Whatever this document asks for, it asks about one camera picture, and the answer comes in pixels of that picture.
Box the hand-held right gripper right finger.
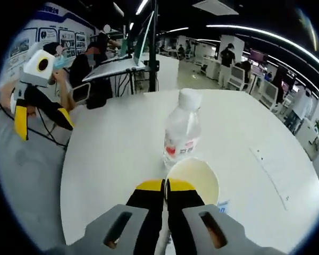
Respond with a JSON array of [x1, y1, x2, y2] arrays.
[[166, 178, 282, 255]]

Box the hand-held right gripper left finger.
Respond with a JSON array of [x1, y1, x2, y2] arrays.
[[46, 178, 165, 255]]

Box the white paper cup item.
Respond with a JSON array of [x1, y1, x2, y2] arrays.
[[166, 157, 220, 207]]

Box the clear water bottle item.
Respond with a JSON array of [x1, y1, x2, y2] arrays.
[[163, 89, 203, 168]]

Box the person's left hand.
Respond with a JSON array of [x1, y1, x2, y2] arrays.
[[0, 86, 18, 111]]

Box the black office chair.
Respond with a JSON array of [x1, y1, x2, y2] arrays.
[[70, 82, 93, 104]]

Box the white round table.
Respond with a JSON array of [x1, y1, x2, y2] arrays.
[[60, 89, 319, 247]]

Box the white side desk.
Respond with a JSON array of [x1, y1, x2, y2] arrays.
[[81, 57, 147, 83]]

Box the desk monitor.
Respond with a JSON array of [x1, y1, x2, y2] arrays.
[[132, 10, 156, 67]]

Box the black tripod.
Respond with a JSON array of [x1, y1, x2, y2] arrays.
[[148, 0, 160, 94]]

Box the white office chair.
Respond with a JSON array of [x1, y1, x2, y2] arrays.
[[259, 79, 280, 107], [230, 66, 249, 91]]

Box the wall display board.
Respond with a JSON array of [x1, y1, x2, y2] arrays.
[[5, 4, 94, 78]]

